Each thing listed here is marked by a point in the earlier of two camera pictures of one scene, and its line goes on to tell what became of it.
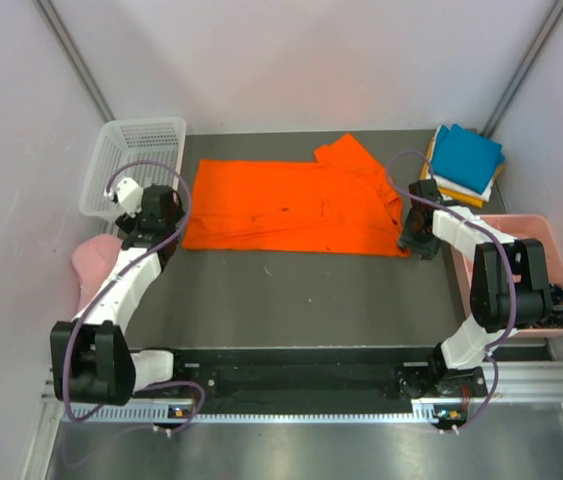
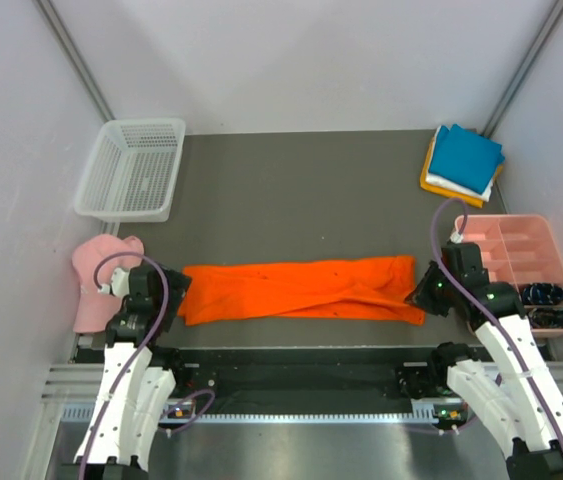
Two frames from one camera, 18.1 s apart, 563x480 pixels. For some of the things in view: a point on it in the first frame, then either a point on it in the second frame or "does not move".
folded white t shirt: (455, 187) does not move
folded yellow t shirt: (452, 195) does not move
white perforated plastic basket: (148, 149) does not move
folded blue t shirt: (468, 159) does not move
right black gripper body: (418, 241) → (433, 294)
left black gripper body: (129, 224) → (178, 286)
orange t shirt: (339, 203) → (372, 290)
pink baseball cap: (92, 260) does not move
